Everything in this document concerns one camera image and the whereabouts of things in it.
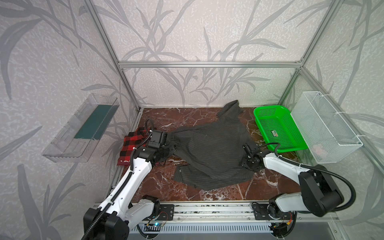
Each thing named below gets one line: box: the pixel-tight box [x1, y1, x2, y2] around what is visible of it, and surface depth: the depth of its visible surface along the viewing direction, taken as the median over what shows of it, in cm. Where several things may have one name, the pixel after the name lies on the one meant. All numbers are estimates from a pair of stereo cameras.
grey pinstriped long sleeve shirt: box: [171, 99, 256, 190], surface depth 96 cm
